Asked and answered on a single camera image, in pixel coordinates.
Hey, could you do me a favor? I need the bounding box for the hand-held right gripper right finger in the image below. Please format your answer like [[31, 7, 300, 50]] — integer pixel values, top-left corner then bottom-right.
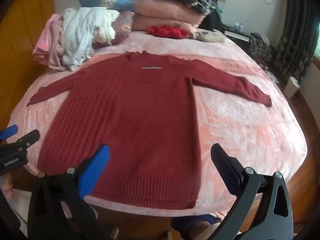
[[211, 144, 293, 240]]

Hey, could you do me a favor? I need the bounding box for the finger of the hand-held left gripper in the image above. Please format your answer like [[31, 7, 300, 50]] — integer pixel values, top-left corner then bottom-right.
[[5, 129, 41, 153], [0, 124, 19, 141]]

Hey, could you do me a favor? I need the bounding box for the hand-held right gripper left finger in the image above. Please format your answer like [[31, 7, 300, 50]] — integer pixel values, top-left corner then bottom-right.
[[27, 144, 112, 240]]

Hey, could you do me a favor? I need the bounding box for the dark red knitted sweater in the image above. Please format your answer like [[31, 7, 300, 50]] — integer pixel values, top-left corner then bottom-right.
[[27, 52, 272, 210]]

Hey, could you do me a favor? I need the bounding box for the person's left hand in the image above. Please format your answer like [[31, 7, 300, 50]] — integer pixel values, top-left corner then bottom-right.
[[0, 174, 15, 200]]

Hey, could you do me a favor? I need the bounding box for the pink floral bed blanket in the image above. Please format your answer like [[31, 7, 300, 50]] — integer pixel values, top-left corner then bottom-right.
[[7, 31, 307, 217]]

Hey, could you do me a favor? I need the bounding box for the person's dark blue clothing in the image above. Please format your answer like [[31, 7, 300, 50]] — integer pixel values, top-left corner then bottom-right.
[[171, 214, 221, 240]]

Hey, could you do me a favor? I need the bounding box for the pale pink garment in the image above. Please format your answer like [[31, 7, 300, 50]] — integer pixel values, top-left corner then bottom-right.
[[33, 13, 69, 71]]

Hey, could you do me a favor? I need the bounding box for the white waste bin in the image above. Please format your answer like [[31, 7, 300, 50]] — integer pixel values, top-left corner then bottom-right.
[[284, 77, 300, 98]]

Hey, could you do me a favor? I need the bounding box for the orange wooden wardrobe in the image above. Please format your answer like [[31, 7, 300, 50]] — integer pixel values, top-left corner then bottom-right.
[[0, 0, 55, 133]]

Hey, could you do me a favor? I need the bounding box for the white striped garment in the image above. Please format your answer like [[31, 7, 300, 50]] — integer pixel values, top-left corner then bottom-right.
[[61, 7, 108, 71]]

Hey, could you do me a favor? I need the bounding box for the plaid bag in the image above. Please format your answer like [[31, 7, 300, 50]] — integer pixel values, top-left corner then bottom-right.
[[250, 32, 272, 63]]

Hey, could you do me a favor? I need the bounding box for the beige folded cloth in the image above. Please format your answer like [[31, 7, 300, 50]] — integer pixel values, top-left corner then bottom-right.
[[191, 29, 225, 43]]

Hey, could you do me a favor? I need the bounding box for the cream crumpled garment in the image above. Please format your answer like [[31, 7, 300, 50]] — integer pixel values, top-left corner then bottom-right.
[[94, 9, 120, 44]]

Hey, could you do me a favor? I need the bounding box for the dark side table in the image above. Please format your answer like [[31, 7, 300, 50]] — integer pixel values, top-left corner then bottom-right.
[[200, 0, 252, 42]]

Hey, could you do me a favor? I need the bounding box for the floral sequined cushion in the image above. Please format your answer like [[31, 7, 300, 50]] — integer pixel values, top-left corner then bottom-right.
[[93, 11, 135, 49]]

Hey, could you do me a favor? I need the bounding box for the red sequined cloth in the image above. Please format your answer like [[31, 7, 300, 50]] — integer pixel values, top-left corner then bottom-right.
[[146, 26, 188, 39]]

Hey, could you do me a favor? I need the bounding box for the dark patterned curtain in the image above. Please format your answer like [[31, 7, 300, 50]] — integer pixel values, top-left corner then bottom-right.
[[274, 0, 318, 77]]

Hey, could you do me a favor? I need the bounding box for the blue pillow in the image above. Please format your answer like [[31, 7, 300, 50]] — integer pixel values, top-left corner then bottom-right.
[[76, 0, 136, 12]]

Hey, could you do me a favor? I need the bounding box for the folded pink fleece blanket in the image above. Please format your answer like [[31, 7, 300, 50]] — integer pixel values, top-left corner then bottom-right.
[[131, 0, 203, 33]]

